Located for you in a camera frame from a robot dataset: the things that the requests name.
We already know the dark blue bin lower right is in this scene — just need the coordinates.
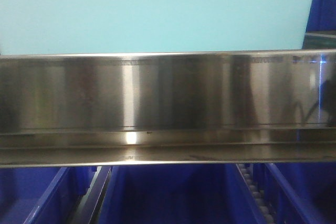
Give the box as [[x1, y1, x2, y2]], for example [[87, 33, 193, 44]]
[[251, 162, 335, 223]]

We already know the dark blue bin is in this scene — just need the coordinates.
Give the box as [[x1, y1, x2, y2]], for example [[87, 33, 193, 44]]
[[251, 162, 335, 223], [306, 0, 335, 32], [98, 164, 266, 223], [1, 166, 97, 223]]

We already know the stainless steel shelf front rail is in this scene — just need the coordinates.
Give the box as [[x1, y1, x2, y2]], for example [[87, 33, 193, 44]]
[[1, 49, 335, 168]]

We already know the dark blue bin lower middle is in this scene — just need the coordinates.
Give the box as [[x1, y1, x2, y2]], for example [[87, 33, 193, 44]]
[[98, 164, 266, 223]]

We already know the dark blue bin upper right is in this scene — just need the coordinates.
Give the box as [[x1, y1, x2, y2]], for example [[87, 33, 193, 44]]
[[306, 0, 335, 32]]

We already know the white roller track lower right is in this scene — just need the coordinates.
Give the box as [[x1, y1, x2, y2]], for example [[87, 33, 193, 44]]
[[236, 163, 274, 223]]

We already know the light blue plastic bin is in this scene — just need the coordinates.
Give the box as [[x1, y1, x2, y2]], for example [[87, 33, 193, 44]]
[[1, 0, 312, 55]]

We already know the dark blue bin lower left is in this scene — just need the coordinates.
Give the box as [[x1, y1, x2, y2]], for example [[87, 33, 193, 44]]
[[1, 166, 97, 223]]

